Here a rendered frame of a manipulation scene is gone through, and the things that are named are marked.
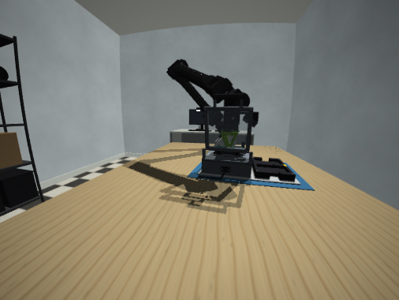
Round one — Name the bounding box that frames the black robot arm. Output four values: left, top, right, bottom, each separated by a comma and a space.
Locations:
167, 59, 259, 127

